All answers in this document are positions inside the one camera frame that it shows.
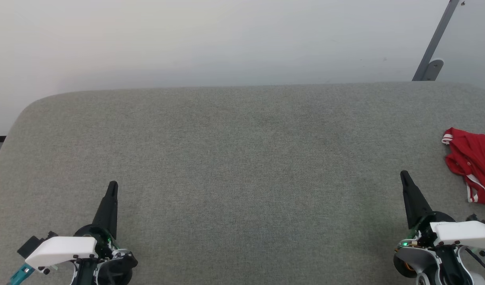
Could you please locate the grey metal pole with bracket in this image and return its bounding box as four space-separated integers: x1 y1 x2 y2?
412 0 461 82

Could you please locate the red garment with white trim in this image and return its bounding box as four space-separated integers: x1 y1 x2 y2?
441 127 485 205

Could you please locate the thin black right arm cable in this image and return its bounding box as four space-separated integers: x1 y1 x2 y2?
462 246 485 280

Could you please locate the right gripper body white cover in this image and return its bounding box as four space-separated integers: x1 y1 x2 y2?
394 211 485 258

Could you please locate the grey fabric sofa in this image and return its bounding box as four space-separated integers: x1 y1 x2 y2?
0 81 485 285

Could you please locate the teal left camera cable connector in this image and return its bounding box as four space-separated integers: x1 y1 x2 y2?
9 263 35 285

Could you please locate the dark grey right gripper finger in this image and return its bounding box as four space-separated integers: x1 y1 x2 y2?
400 170 435 231

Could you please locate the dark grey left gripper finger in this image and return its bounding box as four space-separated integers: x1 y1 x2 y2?
92 181 119 239

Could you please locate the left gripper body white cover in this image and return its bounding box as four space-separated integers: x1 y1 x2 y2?
25 224 139 276

